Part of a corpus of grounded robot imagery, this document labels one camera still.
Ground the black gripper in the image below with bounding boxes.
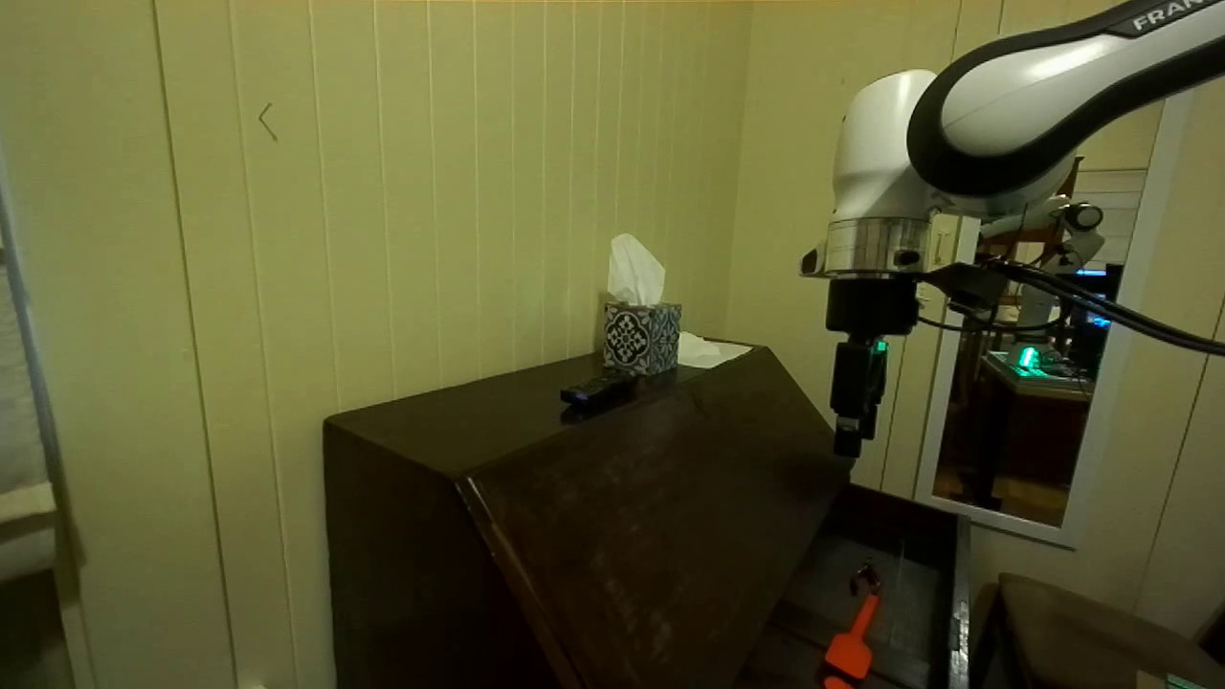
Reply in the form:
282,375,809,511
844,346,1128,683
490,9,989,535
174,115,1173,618
822,277,923,461

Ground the grey low shelf board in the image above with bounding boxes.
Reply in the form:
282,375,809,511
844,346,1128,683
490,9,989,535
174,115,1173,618
743,481,974,689

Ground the white paper sheet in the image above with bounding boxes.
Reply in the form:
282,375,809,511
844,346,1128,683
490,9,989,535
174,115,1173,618
673,329,753,375

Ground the orange plastic spatula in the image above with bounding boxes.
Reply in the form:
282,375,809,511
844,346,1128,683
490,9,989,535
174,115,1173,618
821,590,887,689

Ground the patterned tissue box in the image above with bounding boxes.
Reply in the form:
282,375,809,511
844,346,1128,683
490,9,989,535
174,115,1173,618
595,291,687,382

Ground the black remote control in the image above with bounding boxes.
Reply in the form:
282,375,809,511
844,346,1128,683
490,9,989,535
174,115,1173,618
554,369,642,417

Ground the dark wooden slant-front desk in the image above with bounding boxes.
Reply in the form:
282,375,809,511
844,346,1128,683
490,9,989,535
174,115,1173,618
322,341,858,689

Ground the white framed mirror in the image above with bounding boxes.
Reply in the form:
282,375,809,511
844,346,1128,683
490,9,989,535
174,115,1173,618
911,89,1206,550

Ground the white tissue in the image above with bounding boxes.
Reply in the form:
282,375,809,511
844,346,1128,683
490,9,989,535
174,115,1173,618
602,230,671,309

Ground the dark wooden side table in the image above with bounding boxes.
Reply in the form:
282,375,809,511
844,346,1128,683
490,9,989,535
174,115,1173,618
976,569,1225,689

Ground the thick black cable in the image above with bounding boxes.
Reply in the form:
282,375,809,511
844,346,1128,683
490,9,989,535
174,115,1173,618
918,260,1225,361

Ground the white metal frame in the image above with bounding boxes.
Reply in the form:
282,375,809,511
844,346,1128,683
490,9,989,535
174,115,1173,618
0,178,88,689

